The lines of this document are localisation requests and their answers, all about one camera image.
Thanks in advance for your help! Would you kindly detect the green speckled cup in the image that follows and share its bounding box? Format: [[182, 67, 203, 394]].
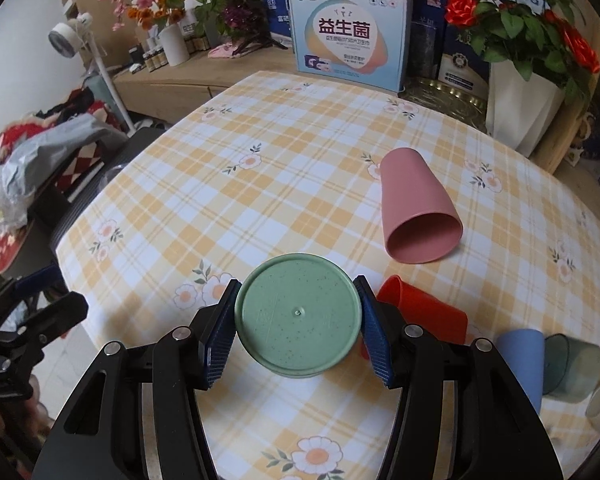
[[234, 252, 362, 378]]

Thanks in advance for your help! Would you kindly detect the blue plastic cup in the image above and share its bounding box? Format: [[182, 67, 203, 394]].
[[496, 328, 545, 413]]

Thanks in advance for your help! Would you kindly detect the red plastic cup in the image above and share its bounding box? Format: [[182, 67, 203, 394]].
[[353, 274, 468, 361]]

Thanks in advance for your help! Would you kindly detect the transparent teal cup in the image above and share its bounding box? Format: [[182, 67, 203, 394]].
[[543, 334, 600, 403]]

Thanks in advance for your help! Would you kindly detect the pink plastic cup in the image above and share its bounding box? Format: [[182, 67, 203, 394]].
[[380, 148, 463, 264]]

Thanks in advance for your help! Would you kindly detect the red checkered cloth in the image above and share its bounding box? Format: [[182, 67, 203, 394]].
[[0, 88, 126, 272]]

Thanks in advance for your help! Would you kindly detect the yellow plaid floral tablecloth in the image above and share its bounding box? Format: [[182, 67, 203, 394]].
[[57, 72, 600, 479]]

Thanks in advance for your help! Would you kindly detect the grey plastic bag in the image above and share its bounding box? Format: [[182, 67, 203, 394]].
[[0, 112, 131, 241]]

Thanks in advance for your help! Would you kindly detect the white faceted vase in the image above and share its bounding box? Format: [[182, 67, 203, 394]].
[[486, 61, 564, 157]]

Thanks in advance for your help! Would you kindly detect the green glass tray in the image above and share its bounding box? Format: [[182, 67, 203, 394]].
[[399, 77, 486, 133]]

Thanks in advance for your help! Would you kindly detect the low wooden cabinet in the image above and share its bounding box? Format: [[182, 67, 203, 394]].
[[114, 48, 296, 124]]

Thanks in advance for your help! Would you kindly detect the white cylindrical vase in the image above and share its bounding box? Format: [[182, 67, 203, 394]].
[[158, 24, 190, 66]]

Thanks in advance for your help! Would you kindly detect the white standing fan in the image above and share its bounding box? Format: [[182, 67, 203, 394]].
[[47, 12, 136, 133]]

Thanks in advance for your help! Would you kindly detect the blue probiotic box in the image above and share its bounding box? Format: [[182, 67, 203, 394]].
[[288, 0, 412, 93]]

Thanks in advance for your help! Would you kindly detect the red rose bouquet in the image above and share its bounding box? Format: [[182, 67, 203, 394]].
[[444, 0, 600, 104]]

